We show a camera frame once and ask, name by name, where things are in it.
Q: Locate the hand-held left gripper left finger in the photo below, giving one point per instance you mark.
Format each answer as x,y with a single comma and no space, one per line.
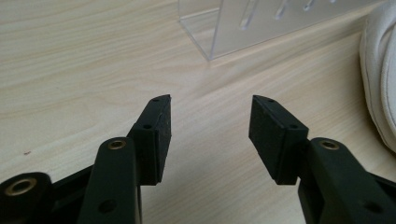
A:
152,140

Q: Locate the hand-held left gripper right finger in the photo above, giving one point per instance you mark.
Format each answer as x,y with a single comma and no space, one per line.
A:
277,140

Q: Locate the clear acrylic rack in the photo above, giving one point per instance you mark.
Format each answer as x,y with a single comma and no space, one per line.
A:
249,25

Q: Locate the white shoe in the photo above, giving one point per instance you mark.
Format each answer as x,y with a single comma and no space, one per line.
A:
381,74

